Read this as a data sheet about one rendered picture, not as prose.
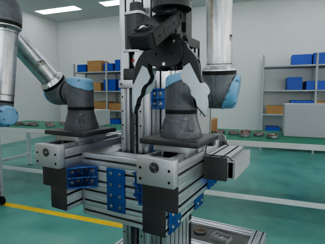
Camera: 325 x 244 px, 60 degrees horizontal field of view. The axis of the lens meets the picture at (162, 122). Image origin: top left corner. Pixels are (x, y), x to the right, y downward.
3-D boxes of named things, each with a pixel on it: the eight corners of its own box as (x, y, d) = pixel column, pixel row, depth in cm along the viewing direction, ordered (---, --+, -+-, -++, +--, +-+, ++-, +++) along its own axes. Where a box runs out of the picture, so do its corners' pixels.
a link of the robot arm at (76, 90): (78, 107, 119) (77, 74, 117) (59, 106, 126) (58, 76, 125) (100, 106, 128) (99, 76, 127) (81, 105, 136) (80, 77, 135)
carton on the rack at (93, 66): (95, 72, 785) (95, 62, 783) (109, 72, 772) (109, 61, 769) (87, 71, 748) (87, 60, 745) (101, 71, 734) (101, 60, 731)
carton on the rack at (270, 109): (265, 112, 637) (266, 104, 635) (283, 113, 624) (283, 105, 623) (265, 113, 600) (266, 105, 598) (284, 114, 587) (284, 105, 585)
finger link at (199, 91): (228, 105, 50) (200, 64, 52) (217, 107, 45) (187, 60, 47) (214, 114, 52) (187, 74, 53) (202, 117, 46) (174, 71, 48)
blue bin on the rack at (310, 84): (302, 90, 606) (303, 82, 604) (321, 89, 594) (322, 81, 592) (305, 89, 566) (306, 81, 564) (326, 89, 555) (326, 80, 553)
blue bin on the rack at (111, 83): (112, 91, 773) (112, 80, 770) (124, 90, 759) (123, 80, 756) (103, 90, 735) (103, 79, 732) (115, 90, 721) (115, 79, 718)
